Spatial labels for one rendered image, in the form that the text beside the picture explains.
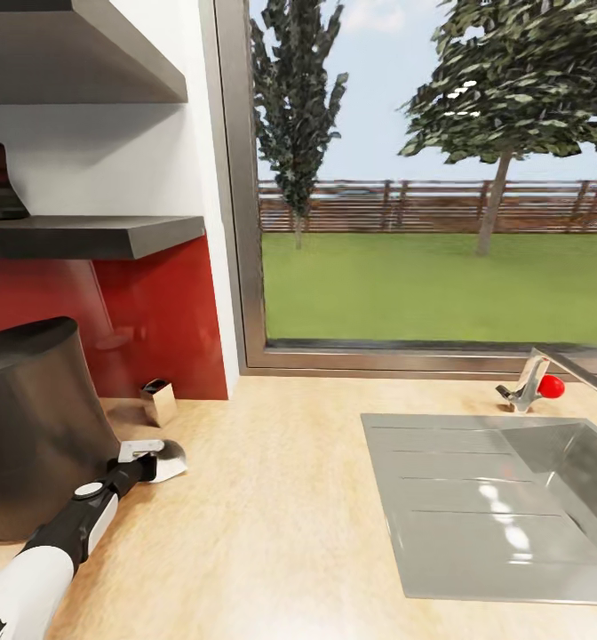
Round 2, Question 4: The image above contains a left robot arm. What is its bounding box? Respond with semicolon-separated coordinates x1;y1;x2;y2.
0;440;164;640

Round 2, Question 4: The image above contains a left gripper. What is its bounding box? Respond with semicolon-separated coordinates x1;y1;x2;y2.
107;454;157;496

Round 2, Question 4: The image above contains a paper coffee filter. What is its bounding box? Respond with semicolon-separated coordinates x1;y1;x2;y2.
149;440;187;483

